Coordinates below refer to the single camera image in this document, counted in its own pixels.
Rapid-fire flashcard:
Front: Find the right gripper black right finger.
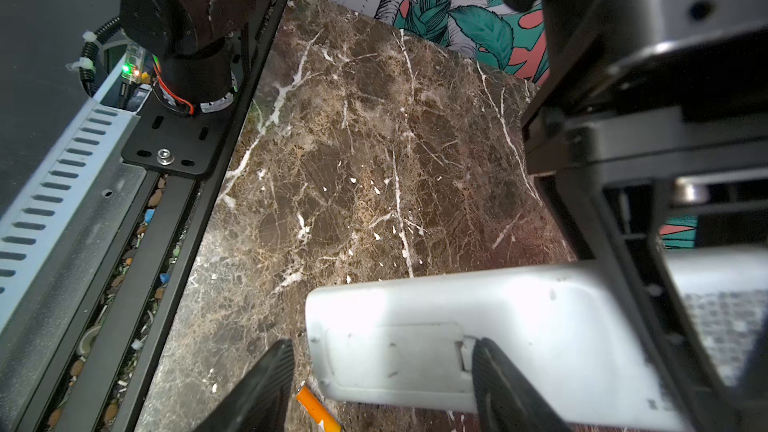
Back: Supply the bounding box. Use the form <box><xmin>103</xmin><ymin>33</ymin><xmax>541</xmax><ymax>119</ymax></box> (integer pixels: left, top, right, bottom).
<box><xmin>472</xmin><ymin>338</ymin><xmax>572</xmax><ymax>432</ymax></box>

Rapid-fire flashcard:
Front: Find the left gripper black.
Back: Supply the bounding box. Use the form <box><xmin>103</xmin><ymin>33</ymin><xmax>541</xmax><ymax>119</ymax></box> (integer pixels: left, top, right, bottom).
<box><xmin>500</xmin><ymin>0</ymin><xmax>768</xmax><ymax>265</ymax></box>

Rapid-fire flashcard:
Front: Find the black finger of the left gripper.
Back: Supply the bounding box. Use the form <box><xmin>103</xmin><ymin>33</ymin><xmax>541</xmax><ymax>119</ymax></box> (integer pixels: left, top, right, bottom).
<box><xmin>535</xmin><ymin>174</ymin><xmax>767</xmax><ymax>431</ymax></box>

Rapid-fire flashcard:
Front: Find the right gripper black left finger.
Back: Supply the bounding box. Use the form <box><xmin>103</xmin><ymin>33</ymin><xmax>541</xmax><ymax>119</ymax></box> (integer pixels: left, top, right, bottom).
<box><xmin>194</xmin><ymin>339</ymin><xmax>295</xmax><ymax>432</ymax></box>

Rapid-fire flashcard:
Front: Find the orange AAA battery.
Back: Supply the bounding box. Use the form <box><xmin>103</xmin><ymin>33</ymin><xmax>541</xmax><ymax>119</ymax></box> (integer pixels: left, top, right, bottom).
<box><xmin>296</xmin><ymin>386</ymin><xmax>342</xmax><ymax>432</ymax></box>

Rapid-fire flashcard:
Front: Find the white remote control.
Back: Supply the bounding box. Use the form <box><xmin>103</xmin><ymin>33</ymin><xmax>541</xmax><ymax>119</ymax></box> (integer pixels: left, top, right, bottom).
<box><xmin>304</xmin><ymin>245</ymin><xmax>768</xmax><ymax>432</ymax></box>

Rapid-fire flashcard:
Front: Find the black front mounting rail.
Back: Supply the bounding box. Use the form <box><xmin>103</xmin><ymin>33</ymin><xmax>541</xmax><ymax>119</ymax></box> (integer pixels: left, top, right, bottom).
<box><xmin>1</xmin><ymin>0</ymin><xmax>287</xmax><ymax>431</ymax></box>

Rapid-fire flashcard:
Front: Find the white slotted cable duct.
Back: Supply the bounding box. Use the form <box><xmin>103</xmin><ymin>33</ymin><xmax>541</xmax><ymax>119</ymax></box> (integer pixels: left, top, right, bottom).
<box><xmin>0</xmin><ymin>59</ymin><xmax>148</xmax><ymax>331</ymax></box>

